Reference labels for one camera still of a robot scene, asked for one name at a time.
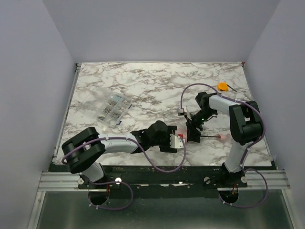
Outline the pink folding umbrella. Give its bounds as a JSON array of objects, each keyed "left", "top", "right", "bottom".
[{"left": 175, "top": 128, "right": 232, "bottom": 142}]

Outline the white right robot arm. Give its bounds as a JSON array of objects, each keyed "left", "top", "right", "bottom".
[{"left": 182, "top": 92, "right": 265, "bottom": 173}]

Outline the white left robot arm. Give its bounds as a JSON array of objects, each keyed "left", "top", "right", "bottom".
[{"left": 61, "top": 120, "right": 184, "bottom": 183}]

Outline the yellow tape measure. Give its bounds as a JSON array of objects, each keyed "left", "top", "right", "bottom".
[{"left": 217, "top": 82, "right": 237, "bottom": 92}]

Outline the clear bag of screws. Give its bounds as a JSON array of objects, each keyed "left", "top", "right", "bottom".
[{"left": 97, "top": 93, "right": 132, "bottom": 128}]

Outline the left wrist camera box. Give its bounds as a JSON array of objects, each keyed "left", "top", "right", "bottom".
[{"left": 170, "top": 134, "right": 185, "bottom": 149}]

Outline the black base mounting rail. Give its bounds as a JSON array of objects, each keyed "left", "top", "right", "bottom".
[{"left": 78, "top": 166, "right": 247, "bottom": 198}]

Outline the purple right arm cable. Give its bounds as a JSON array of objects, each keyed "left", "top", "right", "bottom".
[{"left": 180, "top": 83, "right": 269, "bottom": 208}]

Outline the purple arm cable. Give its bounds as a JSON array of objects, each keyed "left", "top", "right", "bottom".
[
  {"left": 180, "top": 83, "right": 269, "bottom": 208},
  {"left": 61, "top": 133, "right": 187, "bottom": 211}
]

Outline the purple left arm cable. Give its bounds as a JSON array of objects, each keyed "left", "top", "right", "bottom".
[{"left": 61, "top": 133, "right": 187, "bottom": 211}]

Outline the aluminium frame rail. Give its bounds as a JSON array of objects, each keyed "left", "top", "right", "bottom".
[{"left": 27, "top": 62, "right": 82, "bottom": 229}]

